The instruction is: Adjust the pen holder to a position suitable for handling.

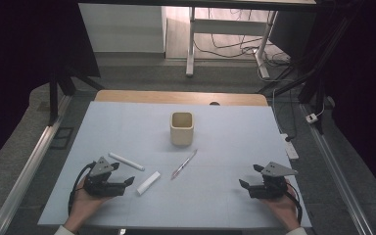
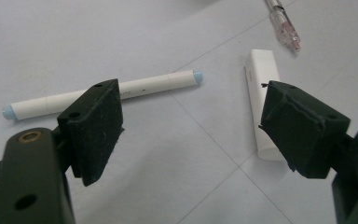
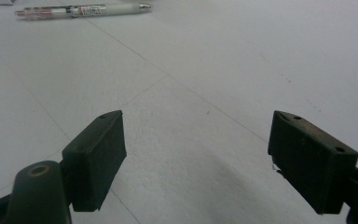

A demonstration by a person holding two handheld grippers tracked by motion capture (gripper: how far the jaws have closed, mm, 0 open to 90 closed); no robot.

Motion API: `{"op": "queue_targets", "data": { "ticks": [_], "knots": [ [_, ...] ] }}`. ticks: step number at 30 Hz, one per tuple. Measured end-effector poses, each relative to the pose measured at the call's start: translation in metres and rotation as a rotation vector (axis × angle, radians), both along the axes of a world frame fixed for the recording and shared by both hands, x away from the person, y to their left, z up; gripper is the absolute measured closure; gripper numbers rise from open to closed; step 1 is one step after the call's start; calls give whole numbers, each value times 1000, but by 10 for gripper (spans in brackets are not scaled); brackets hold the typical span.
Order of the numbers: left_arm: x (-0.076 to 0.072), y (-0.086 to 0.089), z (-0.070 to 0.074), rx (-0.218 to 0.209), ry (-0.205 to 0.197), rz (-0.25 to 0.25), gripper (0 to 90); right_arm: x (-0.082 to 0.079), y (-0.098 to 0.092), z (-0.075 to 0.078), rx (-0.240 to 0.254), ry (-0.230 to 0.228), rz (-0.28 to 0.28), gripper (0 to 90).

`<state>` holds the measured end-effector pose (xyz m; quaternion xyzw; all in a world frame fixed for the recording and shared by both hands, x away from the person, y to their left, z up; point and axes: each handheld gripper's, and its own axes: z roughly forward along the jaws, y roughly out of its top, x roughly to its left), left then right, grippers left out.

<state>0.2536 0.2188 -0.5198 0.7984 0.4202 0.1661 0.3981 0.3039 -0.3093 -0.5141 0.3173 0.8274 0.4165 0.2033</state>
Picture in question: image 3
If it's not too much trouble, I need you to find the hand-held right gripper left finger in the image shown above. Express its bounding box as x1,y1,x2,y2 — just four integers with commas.
61,109,128,213

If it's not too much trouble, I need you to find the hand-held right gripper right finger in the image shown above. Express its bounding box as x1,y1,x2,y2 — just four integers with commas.
267,110,358,216

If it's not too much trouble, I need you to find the white and clear pen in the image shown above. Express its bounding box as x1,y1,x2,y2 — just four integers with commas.
14,3,153,21

